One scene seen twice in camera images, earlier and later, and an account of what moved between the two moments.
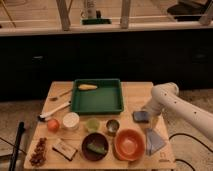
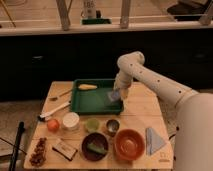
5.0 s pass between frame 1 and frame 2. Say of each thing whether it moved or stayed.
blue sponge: moved
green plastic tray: stayed
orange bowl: stayed
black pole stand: stayed
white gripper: moved
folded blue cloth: stayed
